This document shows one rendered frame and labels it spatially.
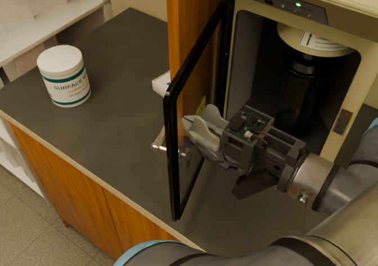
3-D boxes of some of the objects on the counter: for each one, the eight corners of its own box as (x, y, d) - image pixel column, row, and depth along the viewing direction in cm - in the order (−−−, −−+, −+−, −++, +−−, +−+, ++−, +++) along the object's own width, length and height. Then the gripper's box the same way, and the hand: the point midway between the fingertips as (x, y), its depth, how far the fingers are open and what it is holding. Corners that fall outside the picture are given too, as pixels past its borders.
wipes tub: (72, 76, 125) (61, 39, 114) (99, 91, 120) (90, 54, 109) (42, 97, 118) (27, 60, 107) (70, 114, 113) (56, 77, 102)
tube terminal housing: (254, 89, 121) (313, -237, 64) (350, 133, 108) (532, -226, 51) (212, 136, 107) (240, -225, 50) (317, 192, 94) (514, -207, 37)
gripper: (315, 132, 54) (198, 77, 62) (289, 173, 49) (165, 107, 57) (302, 166, 60) (197, 112, 69) (277, 205, 55) (167, 141, 64)
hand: (188, 124), depth 65 cm, fingers closed
